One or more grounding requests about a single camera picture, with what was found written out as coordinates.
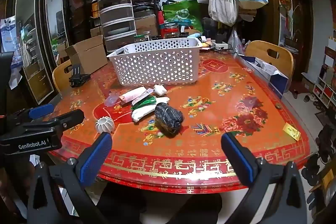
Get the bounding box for pink soft packet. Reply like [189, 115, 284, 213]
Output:
[119, 87, 154, 105]

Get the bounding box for green shopping bag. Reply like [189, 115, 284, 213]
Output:
[162, 0, 204, 33]

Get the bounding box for blue and white paper bag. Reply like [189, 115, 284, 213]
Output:
[238, 55, 289, 94]

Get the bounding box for small white soft packet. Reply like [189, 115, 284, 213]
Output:
[153, 84, 168, 96]

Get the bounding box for black folding stand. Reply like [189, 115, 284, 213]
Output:
[69, 63, 92, 87]

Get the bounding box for purple translucent pouch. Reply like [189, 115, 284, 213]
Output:
[104, 91, 121, 107]

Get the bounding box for green soft packet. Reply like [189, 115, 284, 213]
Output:
[131, 96, 157, 110]

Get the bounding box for red-lidded pickle jar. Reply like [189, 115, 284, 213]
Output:
[164, 23, 180, 39]

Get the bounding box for dark mirrored wardrobe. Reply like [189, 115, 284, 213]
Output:
[5, 0, 97, 106]

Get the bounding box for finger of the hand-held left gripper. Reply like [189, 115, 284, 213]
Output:
[9, 103, 55, 122]
[51, 109, 85, 133]

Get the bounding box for clear stacked drawer unit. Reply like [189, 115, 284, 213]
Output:
[96, 0, 137, 52]

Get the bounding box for white ribbed plastic ball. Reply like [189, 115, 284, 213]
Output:
[95, 116, 115, 134]

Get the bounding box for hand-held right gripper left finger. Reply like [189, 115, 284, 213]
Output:
[26, 132, 113, 224]

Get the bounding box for wooden chair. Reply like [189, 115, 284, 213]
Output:
[52, 59, 79, 94]
[245, 41, 294, 80]

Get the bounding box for white perforated plastic basket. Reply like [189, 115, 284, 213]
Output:
[107, 38, 203, 86]

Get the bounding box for open cardboard box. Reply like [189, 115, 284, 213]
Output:
[65, 34, 109, 75]

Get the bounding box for white shoe shelf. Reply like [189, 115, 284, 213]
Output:
[312, 30, 336, 109]

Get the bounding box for yellow card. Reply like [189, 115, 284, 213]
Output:
[283, 124, 301, 141]

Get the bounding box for closed cardboard box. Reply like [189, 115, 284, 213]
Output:
[134, 14, 158, 35]

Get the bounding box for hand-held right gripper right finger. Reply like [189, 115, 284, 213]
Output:
[221, 132, 308, 224]

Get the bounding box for printed plastic bag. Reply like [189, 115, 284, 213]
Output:
[0, 17, 24, 89]

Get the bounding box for dark socks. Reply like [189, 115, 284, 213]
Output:
[154, 103, 184, 135]

